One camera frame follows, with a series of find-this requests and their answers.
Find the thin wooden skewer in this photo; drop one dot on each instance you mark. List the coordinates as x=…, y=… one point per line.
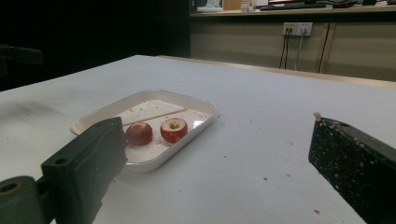
x=155, y=116

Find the white rectangular tray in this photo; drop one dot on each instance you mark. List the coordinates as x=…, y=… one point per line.
x=149, y=154

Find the black keyboard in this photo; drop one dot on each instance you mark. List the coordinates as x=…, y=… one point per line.
x=292, y=6

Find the dark chair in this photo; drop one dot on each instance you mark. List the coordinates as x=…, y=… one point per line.
x=18, y=56

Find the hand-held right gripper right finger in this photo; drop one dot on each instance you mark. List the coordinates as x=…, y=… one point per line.
x=355, y=168

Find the white wall power outlet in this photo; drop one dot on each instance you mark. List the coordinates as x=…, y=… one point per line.
x=297, y=28

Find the brown cardboard box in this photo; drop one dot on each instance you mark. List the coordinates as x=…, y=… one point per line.
x=232, y=4

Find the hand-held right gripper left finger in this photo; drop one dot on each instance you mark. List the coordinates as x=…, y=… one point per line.
x=84, y=168

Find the beige wooden counter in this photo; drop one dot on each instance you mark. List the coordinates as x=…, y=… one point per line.
x=280, y=13

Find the red apple half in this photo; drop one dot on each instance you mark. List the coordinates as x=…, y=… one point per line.
x=173, y=130

